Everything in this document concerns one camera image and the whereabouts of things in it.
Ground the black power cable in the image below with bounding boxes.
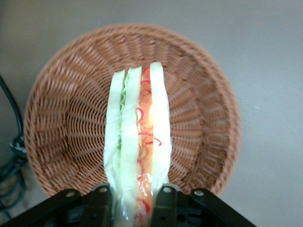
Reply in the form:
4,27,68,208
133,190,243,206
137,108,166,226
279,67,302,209
0,73,27,220

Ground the triangular sandwich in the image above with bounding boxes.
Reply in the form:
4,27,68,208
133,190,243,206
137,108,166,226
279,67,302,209
103,61,172,227

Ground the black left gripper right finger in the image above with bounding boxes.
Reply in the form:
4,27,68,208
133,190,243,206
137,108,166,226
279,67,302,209
151,185,183,227

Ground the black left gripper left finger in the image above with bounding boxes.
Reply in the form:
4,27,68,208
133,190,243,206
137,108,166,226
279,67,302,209
90,183,114,227

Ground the round brown wicker basket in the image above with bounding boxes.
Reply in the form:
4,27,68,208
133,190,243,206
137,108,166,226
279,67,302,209
23,23,242,198

